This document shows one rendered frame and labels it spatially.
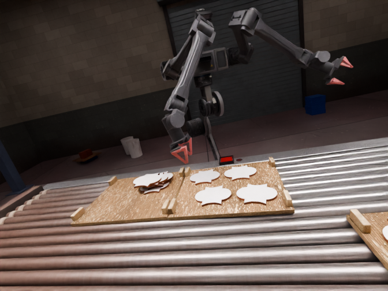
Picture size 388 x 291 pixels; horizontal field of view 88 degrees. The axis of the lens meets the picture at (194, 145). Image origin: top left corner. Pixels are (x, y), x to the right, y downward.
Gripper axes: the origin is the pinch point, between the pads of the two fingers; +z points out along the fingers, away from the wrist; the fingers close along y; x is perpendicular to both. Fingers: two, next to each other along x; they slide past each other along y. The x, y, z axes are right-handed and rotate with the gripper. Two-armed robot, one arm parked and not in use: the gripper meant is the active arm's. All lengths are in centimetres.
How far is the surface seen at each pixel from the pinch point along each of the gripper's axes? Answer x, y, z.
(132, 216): 22.4, -22.3, 6.9
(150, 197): 19.4, -10.2, 7.3
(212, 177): -6.1, -1.2, 12.2
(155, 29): 86, 452, -199
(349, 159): -60, 6, 28
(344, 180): -52, -9, 27
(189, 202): 2.0, -16.5, 11.7
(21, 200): 101, 0, -13
